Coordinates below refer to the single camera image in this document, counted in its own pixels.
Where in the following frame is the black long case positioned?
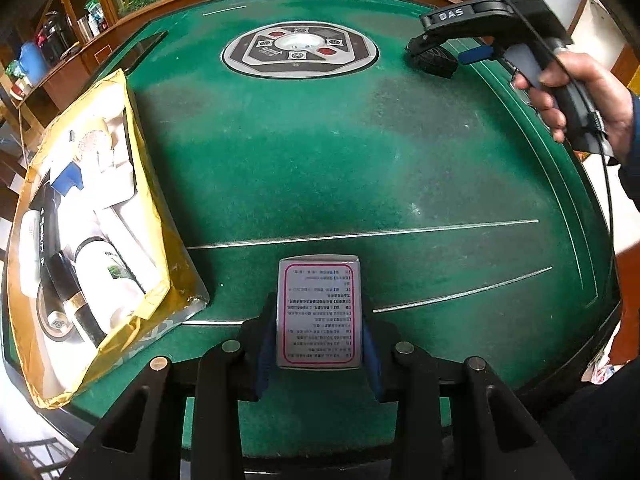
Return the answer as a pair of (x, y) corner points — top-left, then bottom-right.
(29, 182), (63, 281)

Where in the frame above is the person's right hand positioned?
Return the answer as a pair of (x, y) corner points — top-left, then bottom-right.
(512, 51), (636, 163)

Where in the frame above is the yellow cardboard box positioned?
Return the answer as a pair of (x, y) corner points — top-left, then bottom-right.
(6, 67), (211, 411)

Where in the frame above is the black cable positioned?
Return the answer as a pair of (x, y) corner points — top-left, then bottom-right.
(587, 110), (618, 281)

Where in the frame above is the white long carton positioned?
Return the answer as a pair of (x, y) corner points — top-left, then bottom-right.
(95, 205), (161, 291)

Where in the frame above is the white bottle green label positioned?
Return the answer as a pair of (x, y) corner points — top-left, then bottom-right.
(74, 236), (146, 311)

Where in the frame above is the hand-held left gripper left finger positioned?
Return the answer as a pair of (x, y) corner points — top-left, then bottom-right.
(60, 292), (279, 480)

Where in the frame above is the blue white small box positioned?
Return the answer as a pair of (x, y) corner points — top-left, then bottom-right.
(50, 160), (86, 196)

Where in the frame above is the white tube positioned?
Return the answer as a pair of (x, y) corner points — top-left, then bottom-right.
(17, 210), (43, 281)

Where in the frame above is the white charger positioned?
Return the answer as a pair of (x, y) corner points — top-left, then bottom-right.
(80, 157), (137, 208)

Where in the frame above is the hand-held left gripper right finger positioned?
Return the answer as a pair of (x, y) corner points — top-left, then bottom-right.
(361, 294), (576, 480)

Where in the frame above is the person's dark blue clothing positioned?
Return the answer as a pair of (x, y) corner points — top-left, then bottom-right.
(540, 360), (640, 480)

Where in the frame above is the black bottle gold band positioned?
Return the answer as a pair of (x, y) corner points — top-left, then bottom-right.
(47, 250), (108, 348)

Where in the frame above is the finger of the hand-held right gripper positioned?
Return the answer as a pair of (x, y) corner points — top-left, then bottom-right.
(457, 44), (506, 67)
(404, 30), (481, 61)

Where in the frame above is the black chair frame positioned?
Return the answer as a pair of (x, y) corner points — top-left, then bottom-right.
(0, 435), (81, 480)

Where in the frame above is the small silver medicine box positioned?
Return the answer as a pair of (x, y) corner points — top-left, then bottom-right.
(276, 255), (363, 371)

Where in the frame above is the person's right forearm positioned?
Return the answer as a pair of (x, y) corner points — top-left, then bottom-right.
(617, 92), (640, 256)

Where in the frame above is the round table control panel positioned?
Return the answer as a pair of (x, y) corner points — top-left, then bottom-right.
(222, 26), (380, 80)

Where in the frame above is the round white speckled lid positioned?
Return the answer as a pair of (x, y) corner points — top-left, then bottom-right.
(75, 127), (113, 161)

